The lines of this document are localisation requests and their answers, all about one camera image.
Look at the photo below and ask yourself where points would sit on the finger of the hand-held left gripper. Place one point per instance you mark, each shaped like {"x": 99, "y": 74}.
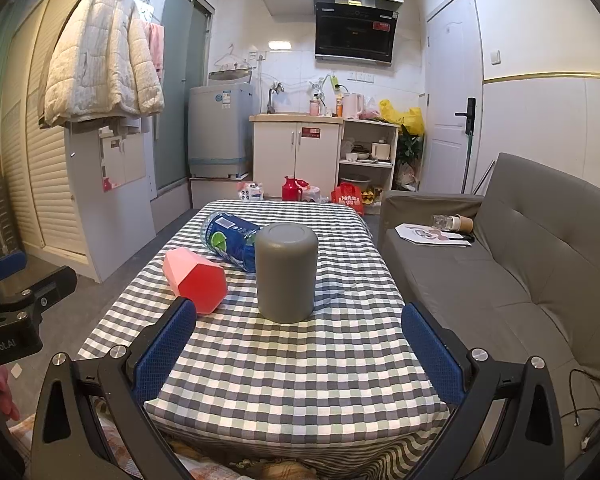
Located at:
{"x": 52, "y": 284}
{"x": 2, "y": 266}

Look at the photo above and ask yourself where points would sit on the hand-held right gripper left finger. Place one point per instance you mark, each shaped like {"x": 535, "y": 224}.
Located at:
{"x": 164, "y": 352}

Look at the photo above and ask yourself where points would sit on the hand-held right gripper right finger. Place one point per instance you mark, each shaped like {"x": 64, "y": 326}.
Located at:
{"x": 431, "y": 352}

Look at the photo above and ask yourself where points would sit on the grey cup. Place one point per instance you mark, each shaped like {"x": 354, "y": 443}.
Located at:
{"x": 286, "y": 275}

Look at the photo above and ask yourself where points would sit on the pink hexagonal cup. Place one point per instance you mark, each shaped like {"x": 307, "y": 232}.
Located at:
{"x": 200, "y": 285}

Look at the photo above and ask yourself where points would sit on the brown paper cup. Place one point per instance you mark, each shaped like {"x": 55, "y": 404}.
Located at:
{"x": 464, "y": 224}

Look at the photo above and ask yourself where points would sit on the person's left hand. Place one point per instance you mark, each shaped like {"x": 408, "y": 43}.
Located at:
{"x": 2, "y": 385}

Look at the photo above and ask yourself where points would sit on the white cabinet panel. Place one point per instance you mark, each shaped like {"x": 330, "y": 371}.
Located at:
{"x": 87, "y": 220}

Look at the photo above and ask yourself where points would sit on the grey sofa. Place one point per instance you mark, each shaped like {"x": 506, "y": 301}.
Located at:
{"x": 480, "y": 290}

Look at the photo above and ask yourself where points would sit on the white louvred wardrobe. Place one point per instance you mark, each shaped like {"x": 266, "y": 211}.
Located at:
{"x": 30, "y": 160}

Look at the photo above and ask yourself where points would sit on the printed paper sheet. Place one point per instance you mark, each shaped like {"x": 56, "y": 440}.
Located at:
{"x": 417, "y": 234}

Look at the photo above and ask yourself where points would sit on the grey checked tablecloth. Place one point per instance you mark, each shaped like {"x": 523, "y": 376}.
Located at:
{"x": 290, "y": 365}

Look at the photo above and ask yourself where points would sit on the blue plastic bottle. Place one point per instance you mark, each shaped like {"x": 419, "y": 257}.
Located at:
{"x": 230, "y": 240}

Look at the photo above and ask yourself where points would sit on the clear glass jar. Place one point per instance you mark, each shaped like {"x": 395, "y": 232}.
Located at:
{"x": 442, "y": 221}

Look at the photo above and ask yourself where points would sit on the patterned blanket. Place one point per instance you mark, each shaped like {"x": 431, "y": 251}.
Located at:
{"x": 275, "y": 472}

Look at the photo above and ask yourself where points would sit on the yellow packet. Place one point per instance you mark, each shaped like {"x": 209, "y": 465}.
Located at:
{"x": 371, "y": 196}

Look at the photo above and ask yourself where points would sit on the white washing machine stand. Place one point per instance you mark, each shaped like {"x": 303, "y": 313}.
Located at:
{"x": 220, "y": 191}

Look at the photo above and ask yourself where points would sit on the red gift bag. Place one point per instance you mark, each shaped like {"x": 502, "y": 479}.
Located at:
{"x": 349, "y": 201}

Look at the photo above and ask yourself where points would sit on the white dotted box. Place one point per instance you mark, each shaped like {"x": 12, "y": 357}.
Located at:
{"x": 251, "y": 191}

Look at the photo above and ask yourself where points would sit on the white basin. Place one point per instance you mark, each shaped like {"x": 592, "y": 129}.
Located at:
{"x": 356, "y": 180}

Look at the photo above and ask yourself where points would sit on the white open shelf unit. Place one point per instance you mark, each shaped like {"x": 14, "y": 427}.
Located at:
{"x": 394, "y": 160}

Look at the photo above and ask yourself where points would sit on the pink white plastic package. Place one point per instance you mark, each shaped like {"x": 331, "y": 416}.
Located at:
{"x": 311, "y": 192}

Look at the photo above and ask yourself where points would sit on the green plant bouquet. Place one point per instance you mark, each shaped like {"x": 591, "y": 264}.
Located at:
{"x": 410, "y": 152}

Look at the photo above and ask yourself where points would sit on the red thermos jug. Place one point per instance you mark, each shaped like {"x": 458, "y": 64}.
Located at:
{"x": 290, "y": 190}

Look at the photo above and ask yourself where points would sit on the grey washing machine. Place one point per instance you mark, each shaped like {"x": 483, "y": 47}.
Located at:
{"x": 220, "y": 130}

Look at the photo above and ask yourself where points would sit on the white sink cabinet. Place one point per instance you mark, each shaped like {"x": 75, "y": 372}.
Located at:
{"x": 280, "y": 155}

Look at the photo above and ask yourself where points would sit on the frosted glass door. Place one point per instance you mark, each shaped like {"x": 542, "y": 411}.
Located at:
{"x": 180, "y": 85}

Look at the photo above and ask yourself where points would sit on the yellow plastic bag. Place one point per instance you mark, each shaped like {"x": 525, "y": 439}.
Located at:
{"x": 405, "y": 117}

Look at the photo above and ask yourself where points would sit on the white puffer jacket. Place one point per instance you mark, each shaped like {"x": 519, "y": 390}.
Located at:
{"x": 100, "y": 50}

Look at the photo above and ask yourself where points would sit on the white electric kettle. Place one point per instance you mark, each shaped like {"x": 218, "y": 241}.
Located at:
{"x": 352, "y": 106}

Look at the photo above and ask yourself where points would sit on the pink towel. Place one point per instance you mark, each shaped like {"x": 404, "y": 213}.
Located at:
{"x": 156, "y": 45}

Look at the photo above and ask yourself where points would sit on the orange bottle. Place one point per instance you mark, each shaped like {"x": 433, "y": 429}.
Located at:
{"x": 339, "y": 107}

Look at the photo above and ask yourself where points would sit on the white door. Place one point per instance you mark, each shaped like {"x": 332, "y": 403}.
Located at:
{"x": 450, "y": 85}

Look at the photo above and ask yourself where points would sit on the pink bottle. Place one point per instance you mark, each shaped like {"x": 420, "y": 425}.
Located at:
{"x": 314, "y": 106}

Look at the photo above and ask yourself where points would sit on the metal faucet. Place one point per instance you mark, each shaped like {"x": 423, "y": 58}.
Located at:
{"x": 276, "y": 91}

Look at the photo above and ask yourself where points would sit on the green power strip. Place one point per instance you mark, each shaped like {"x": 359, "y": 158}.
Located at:
{"x": 335, "y": 82}

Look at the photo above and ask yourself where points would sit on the black range hood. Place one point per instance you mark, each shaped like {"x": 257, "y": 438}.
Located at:
{"x": 355, "y": 30}

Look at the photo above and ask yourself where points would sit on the white light switch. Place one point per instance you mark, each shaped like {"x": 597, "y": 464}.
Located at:
{"x": 495, "y": 57}

